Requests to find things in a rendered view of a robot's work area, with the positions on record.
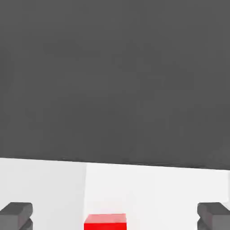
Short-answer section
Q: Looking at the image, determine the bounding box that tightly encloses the small red cube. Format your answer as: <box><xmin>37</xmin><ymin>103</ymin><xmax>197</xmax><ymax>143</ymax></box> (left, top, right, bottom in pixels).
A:
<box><xmin>84</xmin><ymin>213</ymin><xmax>127</xmax><ymax>230</ymax></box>

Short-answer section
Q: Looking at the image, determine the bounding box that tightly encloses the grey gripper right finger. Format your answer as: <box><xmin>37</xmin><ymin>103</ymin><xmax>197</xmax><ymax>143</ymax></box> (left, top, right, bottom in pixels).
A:
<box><xmin>197</xmin><ymin>202</ymin><xmax>230</xmax><ymax>230</ymax></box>

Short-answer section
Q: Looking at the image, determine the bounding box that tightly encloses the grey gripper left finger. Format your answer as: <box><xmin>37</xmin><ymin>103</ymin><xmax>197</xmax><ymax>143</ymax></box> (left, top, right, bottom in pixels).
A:
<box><xmin>0</xmin><ymin>202</ymin><xmax>34</xmax><ymax>230</ymax></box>

